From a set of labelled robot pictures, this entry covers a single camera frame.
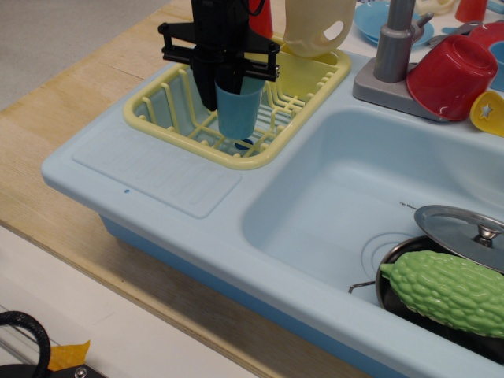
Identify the cream plastic toy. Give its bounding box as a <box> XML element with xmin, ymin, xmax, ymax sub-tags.
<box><xmin>414</xmin><ymin>0</ymin><xmax>455</xmax><ymax>16</ymax></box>

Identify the blue plastic bowl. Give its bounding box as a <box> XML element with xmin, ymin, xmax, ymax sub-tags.
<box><xmin>489</xmin><ymin>41</ymin><xmax>504</xmax><ymax>91</ymax></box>

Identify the cream plastic jug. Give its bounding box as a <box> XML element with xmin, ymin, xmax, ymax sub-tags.
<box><xmin>283</xmin><ymin>0</ymin><xmax>356</xmax><ymax>57</ymax></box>

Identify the yellow tape piece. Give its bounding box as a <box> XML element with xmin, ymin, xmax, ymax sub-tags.
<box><xmin>48</xmin><ymin>340</ymin><xmax>91</xmax><ymax>372</ymax></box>

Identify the steel pot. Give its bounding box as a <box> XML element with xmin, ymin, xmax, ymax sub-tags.
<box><xmin>349</xmin><ymin>236</ymin><xmax>503</xmax><ymax>365</ymax></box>

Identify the yellow plastic dish rack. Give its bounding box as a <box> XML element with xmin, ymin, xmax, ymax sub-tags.
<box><xmin>123</xmin><ymin>46</ymin><xmax>351</xmax><ymax>170</ymax></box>

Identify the grey toy utensil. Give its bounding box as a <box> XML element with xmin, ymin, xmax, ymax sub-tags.
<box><xmin>427</xmin><ymin>20</ymin><xmax>483</xmax><ymax>48</ymax></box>

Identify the black braided cable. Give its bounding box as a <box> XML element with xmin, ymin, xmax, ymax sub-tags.
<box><xmin>0</xmin><ymin>310</ymin><xmax>52</xmax><ymax>378</ymax></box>

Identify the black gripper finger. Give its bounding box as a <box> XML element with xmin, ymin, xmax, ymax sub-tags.
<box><xmin>192</xmin><ymin>62</ymin><xmax>217</xmax><ymax>111</ymax></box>
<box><xmin>216</xmin><ymin>65</ymin><xmax>244</xmax><ymax>95</ymax></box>

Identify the grey toy faucet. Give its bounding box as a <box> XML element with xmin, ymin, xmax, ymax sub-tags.
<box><xmin>353</xmin><ymin>1</ymin><xmax>444</xmax><ymax>122</ymax></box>

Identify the light blue plastic cup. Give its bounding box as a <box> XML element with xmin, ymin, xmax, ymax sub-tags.
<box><xmin>216</xmin><ymin>77</ymin><xmax>265</xmax><ymax>140</ymax></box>

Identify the green toy bitter gourd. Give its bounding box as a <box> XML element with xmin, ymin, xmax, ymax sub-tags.
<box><xmin>380</xmin><ymin>250</ymin><xmax>503</xmax><ymax>339</ymax></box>

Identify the red plastic bowl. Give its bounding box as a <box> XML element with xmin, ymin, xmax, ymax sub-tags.
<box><xmin>406</xmin><ymin>35</ymin><xmax>498</xmax><ymax>121</ymax></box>

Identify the red plastic cup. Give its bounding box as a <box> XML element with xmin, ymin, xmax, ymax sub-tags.
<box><xmin>249</xmin><ymin>0</ymin><xmax>273</xmax><ymax>39</ymax></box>

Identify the steel pot lid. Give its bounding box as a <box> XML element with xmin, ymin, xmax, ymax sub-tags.
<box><xmin>414</xmin><ymin>205</ymin><xmax>503</xmax><ymax>272</ymax></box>

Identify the wooden board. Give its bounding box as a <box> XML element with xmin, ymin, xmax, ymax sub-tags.
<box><xmin>1</xmin><ymin>1</ymin><xmax>361</xmax><ymax>377</ymax></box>

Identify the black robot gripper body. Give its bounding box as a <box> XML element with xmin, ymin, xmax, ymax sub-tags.
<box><xmin>157</xmin><ymin>1</ymin><xmax>280</xmax><ymax>81</ymax></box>

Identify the light blue toy sink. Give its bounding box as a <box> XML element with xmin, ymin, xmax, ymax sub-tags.
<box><xmin>41</xmin><ymin>64</ymin><xmax>503</xmax><ymax>377</ymax></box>

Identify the yellow star scoop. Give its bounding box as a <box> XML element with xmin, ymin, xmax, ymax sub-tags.
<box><xmin>469</xmin><ymin>91</ymin><xmax>504</xmax><ymax>137</ymax></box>

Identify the orange plastic cup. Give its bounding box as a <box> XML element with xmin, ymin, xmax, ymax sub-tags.
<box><xmin>455</xmin><ymin>0</ymin><xmax>487</xmax><ymax>22</ymax></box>

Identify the black metal base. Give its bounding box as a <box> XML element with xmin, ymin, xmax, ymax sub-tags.
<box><xmin>1</xmin><ymin>364</ymin><xmax>105</xmax><ymax>378</ymax></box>

